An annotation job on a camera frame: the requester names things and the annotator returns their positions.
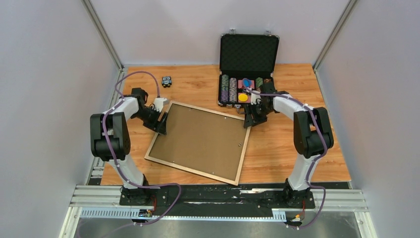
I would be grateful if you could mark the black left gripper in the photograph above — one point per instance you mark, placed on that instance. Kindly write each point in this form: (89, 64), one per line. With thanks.
(162, 127)

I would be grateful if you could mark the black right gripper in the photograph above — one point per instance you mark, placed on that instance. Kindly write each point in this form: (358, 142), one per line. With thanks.
(251, 121)

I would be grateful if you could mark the light wooden picture frame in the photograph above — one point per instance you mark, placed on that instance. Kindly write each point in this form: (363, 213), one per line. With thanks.
(241, 164)

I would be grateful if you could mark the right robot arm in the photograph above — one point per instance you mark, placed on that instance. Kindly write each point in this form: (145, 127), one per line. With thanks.
(312, 133)

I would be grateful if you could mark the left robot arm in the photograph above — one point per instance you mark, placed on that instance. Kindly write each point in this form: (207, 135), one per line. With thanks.
(110, 140)

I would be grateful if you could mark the yellow poker chip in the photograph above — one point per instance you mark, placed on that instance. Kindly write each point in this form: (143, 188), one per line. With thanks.
(242, 97)

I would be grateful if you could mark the blue poker chip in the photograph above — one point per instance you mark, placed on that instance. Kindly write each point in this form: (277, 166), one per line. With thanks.
(246, 83)

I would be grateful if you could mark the red playing card deck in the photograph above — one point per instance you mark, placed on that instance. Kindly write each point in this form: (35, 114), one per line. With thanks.
(240, 85)

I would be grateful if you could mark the green poker chip column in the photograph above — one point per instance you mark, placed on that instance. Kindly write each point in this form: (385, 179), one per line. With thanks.
(259, 82)

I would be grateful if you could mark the grey purple chip column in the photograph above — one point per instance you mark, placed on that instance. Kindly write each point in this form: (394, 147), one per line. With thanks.
(232, 90)

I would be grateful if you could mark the small blue owl toy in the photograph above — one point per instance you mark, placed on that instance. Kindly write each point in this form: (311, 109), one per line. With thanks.
(166, 81)

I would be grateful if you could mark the dark green chip column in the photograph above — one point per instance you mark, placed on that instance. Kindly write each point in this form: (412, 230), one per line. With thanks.
(224, 88)

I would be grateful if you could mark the black poker chip case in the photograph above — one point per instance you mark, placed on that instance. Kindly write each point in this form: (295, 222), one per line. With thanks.
(246, 56)

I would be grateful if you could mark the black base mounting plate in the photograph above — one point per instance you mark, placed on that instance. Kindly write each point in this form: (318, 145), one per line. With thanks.
(218, 200)

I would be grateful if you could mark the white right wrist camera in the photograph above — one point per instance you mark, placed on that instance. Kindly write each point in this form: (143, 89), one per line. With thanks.
(255, 98)

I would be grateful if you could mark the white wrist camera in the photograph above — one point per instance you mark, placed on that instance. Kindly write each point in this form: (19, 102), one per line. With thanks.
(159, 103)
(255, 98)

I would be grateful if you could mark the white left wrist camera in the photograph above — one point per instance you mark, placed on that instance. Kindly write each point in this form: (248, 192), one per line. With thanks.
(159, 103)

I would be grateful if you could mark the aluminium front rail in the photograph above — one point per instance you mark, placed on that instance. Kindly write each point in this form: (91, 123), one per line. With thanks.
(103, 202)

